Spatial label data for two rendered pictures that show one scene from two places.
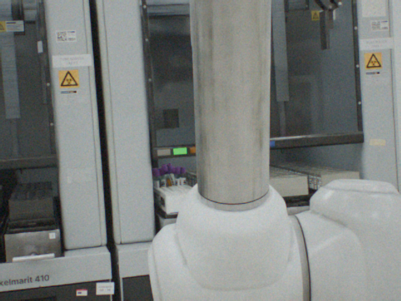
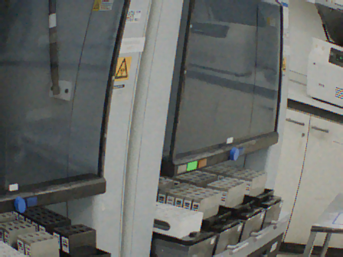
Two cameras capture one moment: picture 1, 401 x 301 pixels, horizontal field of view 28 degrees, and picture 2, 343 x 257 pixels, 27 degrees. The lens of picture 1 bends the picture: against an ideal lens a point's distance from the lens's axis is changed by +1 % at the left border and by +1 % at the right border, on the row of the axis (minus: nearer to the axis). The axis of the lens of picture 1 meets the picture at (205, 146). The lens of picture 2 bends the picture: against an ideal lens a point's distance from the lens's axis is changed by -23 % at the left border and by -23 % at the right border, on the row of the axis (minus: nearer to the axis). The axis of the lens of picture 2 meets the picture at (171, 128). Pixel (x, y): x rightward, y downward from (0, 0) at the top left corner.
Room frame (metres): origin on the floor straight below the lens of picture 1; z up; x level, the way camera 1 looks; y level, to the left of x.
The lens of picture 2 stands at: (1.05, 1.54, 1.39)
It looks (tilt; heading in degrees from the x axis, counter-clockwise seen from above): 10 degrees down; 309
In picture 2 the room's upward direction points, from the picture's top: 8 degrees clockwise
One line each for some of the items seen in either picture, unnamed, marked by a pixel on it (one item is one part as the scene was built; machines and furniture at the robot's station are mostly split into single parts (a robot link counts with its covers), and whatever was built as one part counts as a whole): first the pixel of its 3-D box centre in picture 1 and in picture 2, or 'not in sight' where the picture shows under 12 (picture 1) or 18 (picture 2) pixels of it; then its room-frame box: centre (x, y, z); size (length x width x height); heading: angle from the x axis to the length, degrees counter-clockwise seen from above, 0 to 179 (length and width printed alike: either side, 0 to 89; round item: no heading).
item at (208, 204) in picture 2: not in sight; (206, 206); (2.23, -0.07, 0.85); 0.12 x 0.02 x 0.06; 102
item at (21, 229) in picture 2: not in sight; (20, 239); (2.16, 0.63, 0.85); 0.12 x 0.02 x 0.06; 101
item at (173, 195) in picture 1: (176, 199); (135, 213); (2.30, 0.09, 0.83); 0.30 x 0.10 x 0.06; 11
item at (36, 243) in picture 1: (34, 226); not in sight; (2.36, 0.51, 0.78); 0.73 x 0.14 x 0.09; 11
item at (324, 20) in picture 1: (324, 30); not in sight; (1.50, -0.23, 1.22); 0.03 x 0.01 x 0.07; 11
